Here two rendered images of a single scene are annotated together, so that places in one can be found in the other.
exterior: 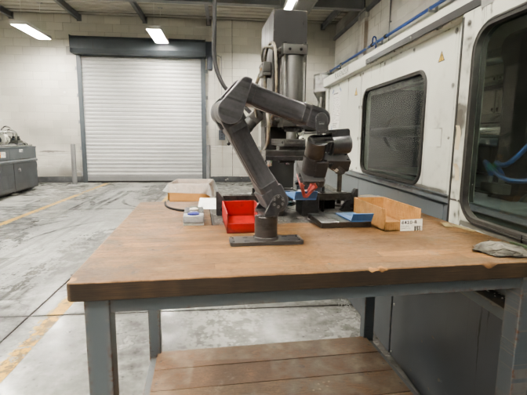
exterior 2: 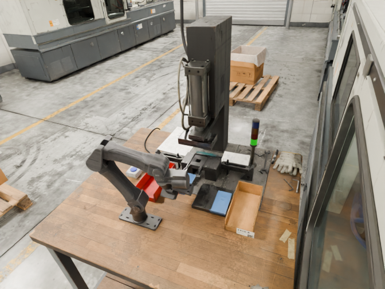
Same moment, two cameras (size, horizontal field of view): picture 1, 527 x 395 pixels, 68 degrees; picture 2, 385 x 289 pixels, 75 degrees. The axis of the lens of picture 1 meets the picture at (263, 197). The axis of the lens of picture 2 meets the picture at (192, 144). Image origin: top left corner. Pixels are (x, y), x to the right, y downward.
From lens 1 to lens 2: 1.07 m
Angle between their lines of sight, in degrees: 40
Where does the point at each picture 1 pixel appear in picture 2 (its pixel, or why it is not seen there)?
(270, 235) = (136, 221)
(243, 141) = (109, 177)
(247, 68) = not seen: outside the picture
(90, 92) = not seen: outside the picture
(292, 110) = (137, 164)
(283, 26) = (194, 40)
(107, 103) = not seen: outside the picture
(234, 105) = (94, 163)
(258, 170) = (122, 191)
